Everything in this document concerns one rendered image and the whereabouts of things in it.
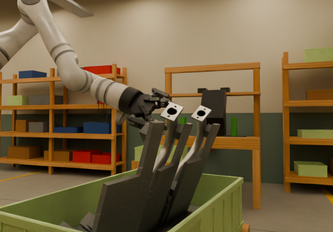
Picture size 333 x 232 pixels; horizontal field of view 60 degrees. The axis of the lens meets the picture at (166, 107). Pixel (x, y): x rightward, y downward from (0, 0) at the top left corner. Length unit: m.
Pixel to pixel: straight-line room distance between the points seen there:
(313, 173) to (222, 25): 3.02
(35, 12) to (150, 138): 0.60
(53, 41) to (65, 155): 5.49
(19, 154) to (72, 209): 6.28
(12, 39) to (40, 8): 0.13
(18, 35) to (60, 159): 5.50
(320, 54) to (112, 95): 4.48
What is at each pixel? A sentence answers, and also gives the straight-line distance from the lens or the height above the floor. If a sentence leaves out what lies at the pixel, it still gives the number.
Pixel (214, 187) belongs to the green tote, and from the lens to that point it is 1.07.
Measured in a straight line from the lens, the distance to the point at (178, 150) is 0.78.
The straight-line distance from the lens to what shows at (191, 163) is 0.86.
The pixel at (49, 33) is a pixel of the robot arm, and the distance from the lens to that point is 0.99.
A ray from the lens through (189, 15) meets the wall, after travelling 6.01.
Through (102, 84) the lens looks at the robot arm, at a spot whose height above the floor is 1.26.
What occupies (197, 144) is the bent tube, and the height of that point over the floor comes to 1.08.
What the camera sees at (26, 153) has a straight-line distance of 7.03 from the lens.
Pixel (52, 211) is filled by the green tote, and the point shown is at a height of 0.91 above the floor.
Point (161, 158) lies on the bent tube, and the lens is 0.82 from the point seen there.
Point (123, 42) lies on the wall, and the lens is 6.39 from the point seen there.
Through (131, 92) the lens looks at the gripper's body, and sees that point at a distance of 0.79.
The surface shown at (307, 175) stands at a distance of 5.04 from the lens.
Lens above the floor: 1.16
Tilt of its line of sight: 2 degrees up
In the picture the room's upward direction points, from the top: straight up
